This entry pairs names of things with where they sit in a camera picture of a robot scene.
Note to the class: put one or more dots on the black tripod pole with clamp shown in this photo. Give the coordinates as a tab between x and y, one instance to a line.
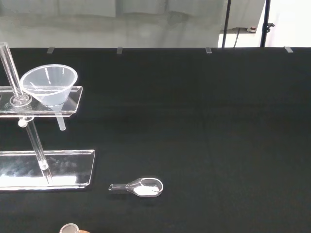
265	24

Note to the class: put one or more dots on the black table cloth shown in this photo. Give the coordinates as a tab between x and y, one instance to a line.
194	136

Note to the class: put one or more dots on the glass weighing funnel with powder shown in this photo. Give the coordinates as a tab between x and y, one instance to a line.
145	187

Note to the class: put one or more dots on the transparent funnel stand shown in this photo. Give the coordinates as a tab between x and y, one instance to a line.
46	167

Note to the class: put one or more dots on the clear cloth clip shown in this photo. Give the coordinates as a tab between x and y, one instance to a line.
119	50
208	50
49	50
288	49

